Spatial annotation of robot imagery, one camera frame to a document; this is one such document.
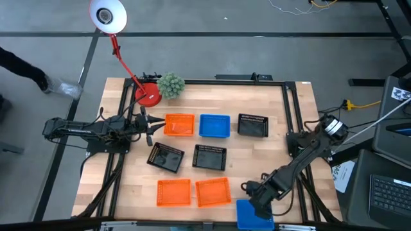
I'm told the yellow power cable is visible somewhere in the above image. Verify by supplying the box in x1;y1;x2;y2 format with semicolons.
341;99;382;112

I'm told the yellow floor cable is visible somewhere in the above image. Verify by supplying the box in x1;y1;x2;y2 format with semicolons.
309;0;338;9

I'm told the blue plastic basket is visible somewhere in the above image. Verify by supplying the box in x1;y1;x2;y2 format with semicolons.
198;114;231;139
236;199;275;231

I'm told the person's foot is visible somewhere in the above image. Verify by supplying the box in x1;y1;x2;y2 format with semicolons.
43;75;85;101

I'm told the silver metal bracket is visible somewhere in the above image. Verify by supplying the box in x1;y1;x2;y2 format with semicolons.
277;223;317;231
100;220;138;231

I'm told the thin white floor cable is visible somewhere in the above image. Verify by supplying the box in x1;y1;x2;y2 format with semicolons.
267;0;323;16

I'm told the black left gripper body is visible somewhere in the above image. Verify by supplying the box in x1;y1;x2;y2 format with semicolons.
133;107;154;148

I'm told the dark grey side desk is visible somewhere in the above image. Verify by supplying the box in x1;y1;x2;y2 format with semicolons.
371;75;411;170

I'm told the green spiky ball plant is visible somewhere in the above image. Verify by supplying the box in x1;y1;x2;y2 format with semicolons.
156;71;186;100

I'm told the black aluminium table frame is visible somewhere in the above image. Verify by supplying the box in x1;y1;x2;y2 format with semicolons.
72;76;343;226

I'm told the black desk leg frame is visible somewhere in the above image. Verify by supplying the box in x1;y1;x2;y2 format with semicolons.
322;0;411;87

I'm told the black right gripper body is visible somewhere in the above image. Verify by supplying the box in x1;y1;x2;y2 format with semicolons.
249;180;274;210

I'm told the person's leg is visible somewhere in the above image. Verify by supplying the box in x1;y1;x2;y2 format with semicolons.
0;46;49;92

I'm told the black plastic basket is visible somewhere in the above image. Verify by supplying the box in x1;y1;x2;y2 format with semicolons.
191;144;228;172
146;142;186;174
237;113;270;139

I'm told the white printed paper sheet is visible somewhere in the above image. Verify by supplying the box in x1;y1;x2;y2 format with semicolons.
331;160;357;194

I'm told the grey stand foot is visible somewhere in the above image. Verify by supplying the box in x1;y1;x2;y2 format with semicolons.
0;141;25;155

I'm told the black and white tag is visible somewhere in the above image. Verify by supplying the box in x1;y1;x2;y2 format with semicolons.
390;86;411;102

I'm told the red desk lamp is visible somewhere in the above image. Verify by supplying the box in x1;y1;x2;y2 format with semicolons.
89;0;163;108

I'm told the orange plastic basket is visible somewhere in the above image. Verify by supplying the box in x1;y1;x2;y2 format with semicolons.
195;176;233;209
156;178;193;207
163;113;196;137

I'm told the white rod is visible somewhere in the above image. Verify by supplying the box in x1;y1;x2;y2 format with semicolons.
332;97;411;153

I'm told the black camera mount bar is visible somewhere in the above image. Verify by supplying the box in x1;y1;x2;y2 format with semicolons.
214;73;274;81

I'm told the black laptop keyboard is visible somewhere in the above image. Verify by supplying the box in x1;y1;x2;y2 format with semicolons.
368;174;411;230

